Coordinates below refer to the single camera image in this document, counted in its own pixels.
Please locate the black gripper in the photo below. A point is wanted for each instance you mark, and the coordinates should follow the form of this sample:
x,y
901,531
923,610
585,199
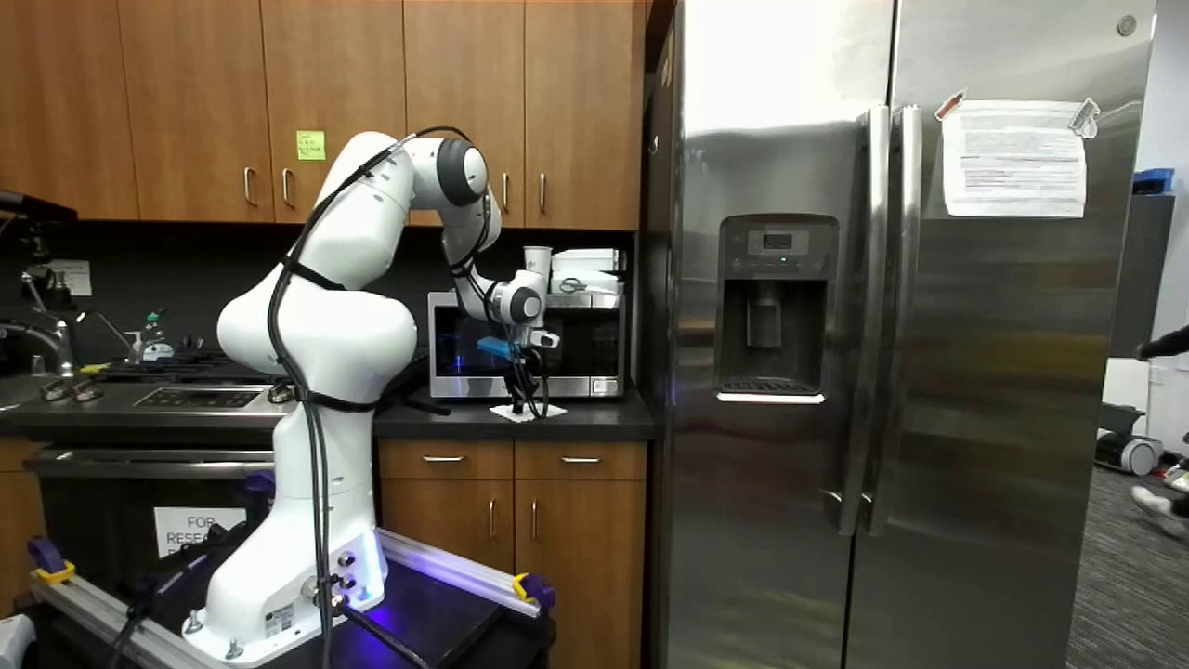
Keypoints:
x,y
526,356

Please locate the white paper towel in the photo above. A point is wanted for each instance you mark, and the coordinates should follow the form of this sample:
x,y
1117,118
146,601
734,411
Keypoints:
x,y
526,411

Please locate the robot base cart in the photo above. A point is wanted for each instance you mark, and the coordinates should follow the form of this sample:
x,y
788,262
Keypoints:
x,y
434,610

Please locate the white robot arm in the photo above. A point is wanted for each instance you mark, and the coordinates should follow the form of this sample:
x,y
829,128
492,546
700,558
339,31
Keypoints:
x,y
321,325

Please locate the stainless steel microwave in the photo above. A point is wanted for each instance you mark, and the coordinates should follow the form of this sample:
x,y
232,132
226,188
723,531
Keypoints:
x,y
589,363

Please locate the white container on microwave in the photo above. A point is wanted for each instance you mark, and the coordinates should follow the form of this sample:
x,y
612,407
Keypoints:
x,y
585,274

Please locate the wooden lower cabinet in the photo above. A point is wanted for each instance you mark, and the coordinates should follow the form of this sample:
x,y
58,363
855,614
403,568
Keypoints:
x,y
522,510

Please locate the green sticky note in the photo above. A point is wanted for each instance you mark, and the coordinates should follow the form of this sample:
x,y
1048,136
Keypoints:
x,y
312,145

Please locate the stainless steel refrigerator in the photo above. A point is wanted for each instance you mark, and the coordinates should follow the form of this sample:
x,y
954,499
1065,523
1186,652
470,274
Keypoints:
x,y
875,419

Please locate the dishwasher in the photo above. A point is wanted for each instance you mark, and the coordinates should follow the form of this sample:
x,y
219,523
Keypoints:
x,y
117,515

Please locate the metal faucet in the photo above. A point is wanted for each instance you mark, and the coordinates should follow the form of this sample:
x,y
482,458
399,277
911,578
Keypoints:
x,y
58,344

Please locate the wooden upper cabinets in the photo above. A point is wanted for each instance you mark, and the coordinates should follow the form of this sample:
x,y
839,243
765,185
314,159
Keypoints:
x,y
188,111

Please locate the white paper on fridge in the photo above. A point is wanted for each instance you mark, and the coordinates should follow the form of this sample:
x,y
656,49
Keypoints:
x,y
1016,159

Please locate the metal drawer handle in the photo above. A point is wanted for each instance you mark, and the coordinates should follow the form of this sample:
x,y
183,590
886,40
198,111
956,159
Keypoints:
x,y
444,458
583,458

